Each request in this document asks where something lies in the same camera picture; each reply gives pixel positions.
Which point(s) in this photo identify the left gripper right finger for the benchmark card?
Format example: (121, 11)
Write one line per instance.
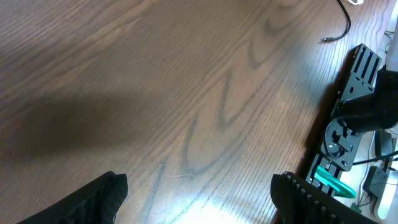
(299, 202)

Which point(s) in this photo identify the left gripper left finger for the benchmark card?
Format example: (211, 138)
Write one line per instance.
(96, 202)

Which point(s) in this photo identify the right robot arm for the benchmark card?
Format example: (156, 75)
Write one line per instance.
(367, 102)

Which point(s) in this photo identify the black power adapter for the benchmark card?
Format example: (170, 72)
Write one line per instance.
(375, 182)

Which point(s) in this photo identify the green handled tool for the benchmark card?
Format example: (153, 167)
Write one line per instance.
(341, 189)

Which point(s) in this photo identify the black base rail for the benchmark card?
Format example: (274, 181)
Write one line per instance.
(338, 140)

